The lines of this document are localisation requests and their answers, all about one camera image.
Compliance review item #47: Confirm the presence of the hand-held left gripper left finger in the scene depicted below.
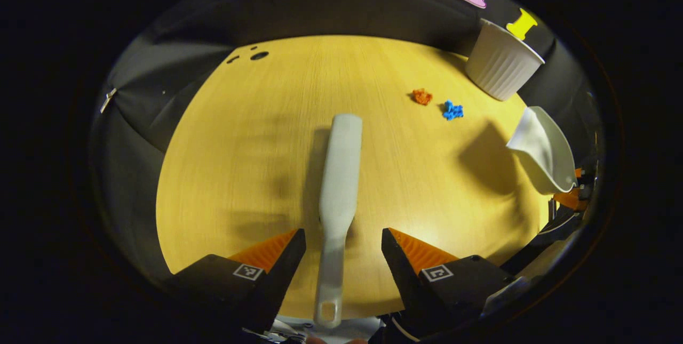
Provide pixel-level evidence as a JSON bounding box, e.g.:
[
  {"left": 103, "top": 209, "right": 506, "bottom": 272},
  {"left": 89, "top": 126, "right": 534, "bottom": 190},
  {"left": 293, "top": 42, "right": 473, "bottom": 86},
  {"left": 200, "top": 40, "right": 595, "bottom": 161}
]
[{"left": 168, "top": 228, "right": 307, "bottom": 334}]

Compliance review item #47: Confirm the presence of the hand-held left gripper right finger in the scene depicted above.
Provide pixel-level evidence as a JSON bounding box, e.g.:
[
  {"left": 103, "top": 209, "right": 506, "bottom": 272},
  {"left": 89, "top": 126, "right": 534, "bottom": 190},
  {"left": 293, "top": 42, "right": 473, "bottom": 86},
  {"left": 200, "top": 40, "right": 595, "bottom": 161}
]
[{"left": 381, "top": 228, "right": 515, "bottom": 334}]

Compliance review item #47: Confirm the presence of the white dustpan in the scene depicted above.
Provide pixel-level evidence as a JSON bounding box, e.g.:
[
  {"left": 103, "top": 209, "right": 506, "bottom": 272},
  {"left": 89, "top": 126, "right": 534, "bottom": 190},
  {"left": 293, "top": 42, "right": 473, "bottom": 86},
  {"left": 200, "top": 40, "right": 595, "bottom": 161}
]
[{"left": 506, "top": 106, "right": 577, "bottom": 195}]

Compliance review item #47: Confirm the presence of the small white broom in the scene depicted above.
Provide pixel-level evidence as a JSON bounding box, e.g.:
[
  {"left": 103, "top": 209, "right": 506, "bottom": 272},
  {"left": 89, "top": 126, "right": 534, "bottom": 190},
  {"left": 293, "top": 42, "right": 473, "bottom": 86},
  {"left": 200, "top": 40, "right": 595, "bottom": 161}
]
[{"left": 314, "top": 114, "right": 363, "bottom": 330}]

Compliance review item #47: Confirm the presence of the white ribbed garbage bin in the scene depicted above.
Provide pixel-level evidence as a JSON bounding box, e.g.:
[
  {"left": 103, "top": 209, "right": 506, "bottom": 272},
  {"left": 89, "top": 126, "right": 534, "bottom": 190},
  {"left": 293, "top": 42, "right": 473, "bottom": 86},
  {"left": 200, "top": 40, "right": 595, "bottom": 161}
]
[{"left": 465, "top": 19, "right": 545, "bottom": 101}]

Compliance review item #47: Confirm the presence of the wooden desktop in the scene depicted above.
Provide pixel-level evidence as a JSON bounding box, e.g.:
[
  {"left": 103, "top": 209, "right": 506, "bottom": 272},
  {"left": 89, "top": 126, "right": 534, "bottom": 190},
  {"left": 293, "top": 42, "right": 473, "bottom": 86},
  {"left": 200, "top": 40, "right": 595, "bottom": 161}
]
[{"left": 156, "top": 35, "right": 553, "bottom": 321}]

